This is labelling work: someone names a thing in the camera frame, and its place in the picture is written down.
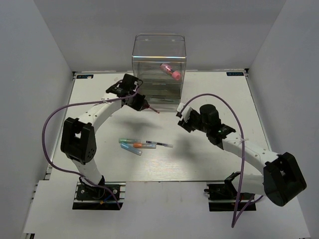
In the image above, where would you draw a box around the green gel pen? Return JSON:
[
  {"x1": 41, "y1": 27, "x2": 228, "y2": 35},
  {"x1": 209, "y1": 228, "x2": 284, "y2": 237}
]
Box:
[{"x1": 154, "y1": 98, "x2": 174, "y2": 103}]

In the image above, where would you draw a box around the green highlighter marker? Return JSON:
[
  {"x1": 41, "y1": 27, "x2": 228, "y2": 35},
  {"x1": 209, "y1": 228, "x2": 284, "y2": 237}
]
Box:
[{"x1": 118, "y1": 138, "x2": 140, "y2": 144}]

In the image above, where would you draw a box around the orange highlighter marker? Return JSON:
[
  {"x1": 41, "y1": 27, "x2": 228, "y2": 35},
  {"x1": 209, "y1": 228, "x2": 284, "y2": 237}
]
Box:
[{"x1": 133, "y1": 142, "x2": 157, "y2": 149}]

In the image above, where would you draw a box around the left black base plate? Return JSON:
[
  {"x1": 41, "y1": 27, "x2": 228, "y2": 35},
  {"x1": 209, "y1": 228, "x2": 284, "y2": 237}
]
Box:
[{"x1": 72, "y1": 182, "x2": 126, "y2": 211}]

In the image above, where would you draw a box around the clear plastic drawer organizer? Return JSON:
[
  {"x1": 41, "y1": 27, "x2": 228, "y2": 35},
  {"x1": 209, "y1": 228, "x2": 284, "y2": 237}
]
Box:
[{"x1": 132, "y1": 33, "x2": 186, "y2": 111}]

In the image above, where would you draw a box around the blue table sticker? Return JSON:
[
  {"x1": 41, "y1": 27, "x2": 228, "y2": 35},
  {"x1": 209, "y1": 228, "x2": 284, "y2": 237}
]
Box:
[
  {"x1": 76, "y1": 75, "x2": 94, "y2": 79},
  {"x1": 226, "y1": 72, "x2": 244, "y2": 76}
]

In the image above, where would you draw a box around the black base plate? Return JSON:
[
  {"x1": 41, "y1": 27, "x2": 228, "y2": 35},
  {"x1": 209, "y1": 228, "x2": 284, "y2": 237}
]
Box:
[
  {"x1": 204, "y1": 183, "x2": 256, "y2": 212},
  {"x1": 72, "y1": 182, "x2": 126, "y2": 211}
]

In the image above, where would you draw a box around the blue gel pen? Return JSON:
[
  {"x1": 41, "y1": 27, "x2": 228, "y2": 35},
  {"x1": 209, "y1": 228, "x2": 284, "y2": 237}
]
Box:
[{"x1": 146, "y1": 140, "x2": 173, "y2": 148}]

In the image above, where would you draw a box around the left blue table sticker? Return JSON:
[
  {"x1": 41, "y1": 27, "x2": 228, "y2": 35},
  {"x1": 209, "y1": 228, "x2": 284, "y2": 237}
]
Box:
[{"x1": 76, "y1": 75, "x2": 94, "y2": 79}]

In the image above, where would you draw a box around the red gel pen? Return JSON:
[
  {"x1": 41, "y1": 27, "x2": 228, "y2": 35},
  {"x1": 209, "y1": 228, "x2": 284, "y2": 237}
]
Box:
[{"x1": 148, "y1": 105, "x2": 160, "y2": 114}]

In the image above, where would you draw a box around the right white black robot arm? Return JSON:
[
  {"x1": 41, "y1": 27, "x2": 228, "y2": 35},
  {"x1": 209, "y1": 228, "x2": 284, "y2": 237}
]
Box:
[{"x1": 176, "y1": 103, "x2": 307, "y2": 207}]

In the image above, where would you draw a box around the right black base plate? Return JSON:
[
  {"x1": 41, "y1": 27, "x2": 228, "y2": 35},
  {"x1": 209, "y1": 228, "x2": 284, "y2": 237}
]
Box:
[{"x1": 204, "y1": 183, "x2": 256, "y2": 212}]

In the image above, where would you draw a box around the blue highlighter marker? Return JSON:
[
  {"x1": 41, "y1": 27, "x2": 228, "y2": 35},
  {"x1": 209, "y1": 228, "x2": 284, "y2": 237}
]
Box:
[{"x1": 120, "y1": 142, "x2": 142, "y2": 156}]

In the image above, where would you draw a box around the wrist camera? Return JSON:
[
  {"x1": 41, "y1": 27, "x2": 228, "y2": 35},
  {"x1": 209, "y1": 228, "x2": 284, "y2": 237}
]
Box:
[
  {"x1": 134, "y1": 79, "x2": 144, "y2": 91},
  {"x1": 176, "y1": 103, "x2": 193, "y2": 122}
]

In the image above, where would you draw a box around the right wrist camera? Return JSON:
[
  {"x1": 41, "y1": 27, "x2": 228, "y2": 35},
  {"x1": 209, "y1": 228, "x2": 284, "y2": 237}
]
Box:
[{"x1": 176, "y1": 103, "x2": 193, "y2": 122}]

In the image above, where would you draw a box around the right blue table sticker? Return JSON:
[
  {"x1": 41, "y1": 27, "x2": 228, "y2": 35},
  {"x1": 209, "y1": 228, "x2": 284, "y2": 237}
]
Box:
[{"x1": 226, "y1": 72, "x2": 244, "y2": 76}]

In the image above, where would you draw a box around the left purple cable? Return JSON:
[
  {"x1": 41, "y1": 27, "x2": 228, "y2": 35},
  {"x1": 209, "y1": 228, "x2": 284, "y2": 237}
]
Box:
[{"x1": 41, "y1": 79, "x2": 143, "y2": 209}]

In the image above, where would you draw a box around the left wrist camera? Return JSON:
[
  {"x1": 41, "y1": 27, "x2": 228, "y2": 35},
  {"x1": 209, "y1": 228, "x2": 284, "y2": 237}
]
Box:
[{"x1": 134, "y1": 79, "x2": 144, "y2": 91}]

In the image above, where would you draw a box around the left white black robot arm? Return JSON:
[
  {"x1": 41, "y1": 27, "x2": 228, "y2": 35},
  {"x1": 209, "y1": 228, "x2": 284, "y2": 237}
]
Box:
[{"x1": 60, "y1": 74, "x2": 149, "y2": 199}]

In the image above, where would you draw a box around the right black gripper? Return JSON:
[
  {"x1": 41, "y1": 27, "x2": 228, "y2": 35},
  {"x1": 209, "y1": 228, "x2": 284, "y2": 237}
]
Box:
[{"x1": 178, "y1": 110, "x2": 210, "y2": 133}]

